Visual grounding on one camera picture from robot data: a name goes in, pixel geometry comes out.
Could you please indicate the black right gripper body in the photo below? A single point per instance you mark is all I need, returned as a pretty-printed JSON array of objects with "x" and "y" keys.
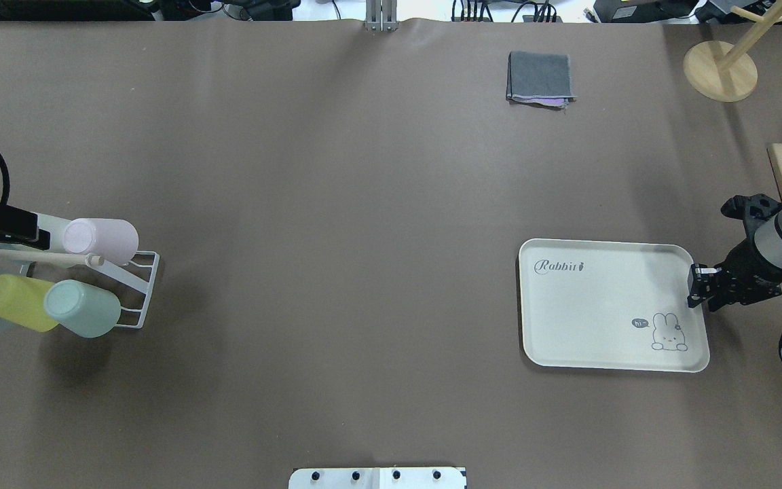
[{"x": 746, "y": 266}]

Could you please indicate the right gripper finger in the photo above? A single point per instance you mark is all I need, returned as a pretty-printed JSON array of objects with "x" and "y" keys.
[
  {"x": 698, "y": 294},
  {"x": 701, "y": 275}
]

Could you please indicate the green cup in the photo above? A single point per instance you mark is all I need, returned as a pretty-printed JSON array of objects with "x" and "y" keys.
[{"x": 86, "y": 310}]

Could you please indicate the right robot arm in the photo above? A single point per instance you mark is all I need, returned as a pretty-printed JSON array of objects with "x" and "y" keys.
[{"x": 762, "y": 220}]

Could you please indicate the cream rabbit tray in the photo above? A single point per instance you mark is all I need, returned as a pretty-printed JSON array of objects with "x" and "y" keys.
[{"x": 609, "y": 305}]

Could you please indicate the white cup rack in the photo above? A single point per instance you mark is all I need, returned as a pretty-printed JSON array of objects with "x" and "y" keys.
[{"x": 139, "y": 275}]

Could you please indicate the pink cup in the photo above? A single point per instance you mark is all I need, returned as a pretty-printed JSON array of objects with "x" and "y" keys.
[{"x": 116, "y": 240}]

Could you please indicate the pale green-white cup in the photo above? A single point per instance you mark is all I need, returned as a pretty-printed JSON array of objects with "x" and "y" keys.
[{"x": 56, "y": 227}]

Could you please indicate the yellow cup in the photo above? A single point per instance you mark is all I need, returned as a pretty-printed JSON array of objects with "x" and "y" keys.
[{"x": 22, "y": 302}]

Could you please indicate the wooden mug tree stand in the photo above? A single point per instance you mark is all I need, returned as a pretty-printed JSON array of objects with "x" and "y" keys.
[{"x": 723, "y": 71}]

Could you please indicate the grey folded cloth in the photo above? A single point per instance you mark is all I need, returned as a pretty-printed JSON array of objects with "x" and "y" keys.
[{"x": 539, "y": 79}]

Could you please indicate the aluminium frame post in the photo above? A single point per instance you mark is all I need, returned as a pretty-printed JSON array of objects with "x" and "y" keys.
[{"x": 381, "y": 15}]

